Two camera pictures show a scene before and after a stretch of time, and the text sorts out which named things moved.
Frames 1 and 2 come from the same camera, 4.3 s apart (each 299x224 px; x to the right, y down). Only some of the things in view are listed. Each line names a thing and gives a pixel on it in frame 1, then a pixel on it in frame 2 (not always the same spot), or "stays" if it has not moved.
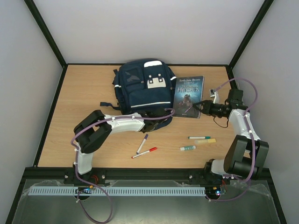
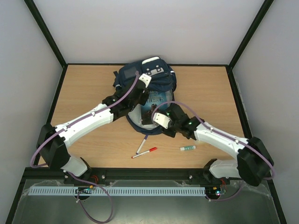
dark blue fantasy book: (188, 90) → (156, 102)
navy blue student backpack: (143, 84) stays
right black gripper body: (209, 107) → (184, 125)
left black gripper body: (149, 111) → (143, 102)
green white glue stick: (188, 148) stays
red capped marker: (150, 150) stays
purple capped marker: (141, 143) stays
